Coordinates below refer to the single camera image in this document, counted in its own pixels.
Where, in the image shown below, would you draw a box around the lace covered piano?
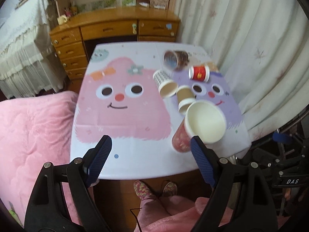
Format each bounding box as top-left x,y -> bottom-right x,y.
1,0 -> 66,99

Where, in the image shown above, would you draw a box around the tall red paper cup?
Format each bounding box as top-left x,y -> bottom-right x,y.
172,100 -> 227,153

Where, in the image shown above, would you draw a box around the checkered paper cup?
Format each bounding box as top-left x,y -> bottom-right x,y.
153,70 -> 178,98

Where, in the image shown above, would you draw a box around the left patterned slipper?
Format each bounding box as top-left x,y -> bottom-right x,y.
133,180 -> 155,200

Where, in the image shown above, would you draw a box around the yellow mug on desk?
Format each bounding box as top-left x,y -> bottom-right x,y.
57,15 -> 68,25

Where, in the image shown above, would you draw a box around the cartoon monster tablecloth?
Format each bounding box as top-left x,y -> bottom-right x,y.
70,42 -> 251,180

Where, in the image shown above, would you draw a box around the brown sleeve paper cup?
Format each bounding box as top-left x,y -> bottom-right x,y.
177,85 -> 196,115

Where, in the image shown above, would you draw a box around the pink robe legs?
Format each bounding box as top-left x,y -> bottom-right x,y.
135,195 -> 210,231

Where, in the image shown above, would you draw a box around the dark patterned plastic cup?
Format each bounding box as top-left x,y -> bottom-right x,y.
163,50 -> 189,71

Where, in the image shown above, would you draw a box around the small red paper cup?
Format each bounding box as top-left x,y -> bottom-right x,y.
188,65 -> 210,82

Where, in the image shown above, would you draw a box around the pink fluffy blanket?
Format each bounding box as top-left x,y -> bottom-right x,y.
0,90 -> 96,227

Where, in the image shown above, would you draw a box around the black cable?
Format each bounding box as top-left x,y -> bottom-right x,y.
130,180 -> 170,232

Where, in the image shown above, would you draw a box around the white floral curtain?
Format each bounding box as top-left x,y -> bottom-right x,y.
174,0 -> 308,140

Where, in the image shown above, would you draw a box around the patterned slipper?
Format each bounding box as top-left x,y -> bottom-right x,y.
162,182 -> 177,197
133,180 -> 155,200

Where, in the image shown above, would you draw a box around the right patterned slipper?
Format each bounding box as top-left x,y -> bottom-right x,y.
162,182 -> 177,197

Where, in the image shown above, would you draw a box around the wooden desk with drawers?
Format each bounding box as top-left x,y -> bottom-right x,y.
49,7 -> 181,92

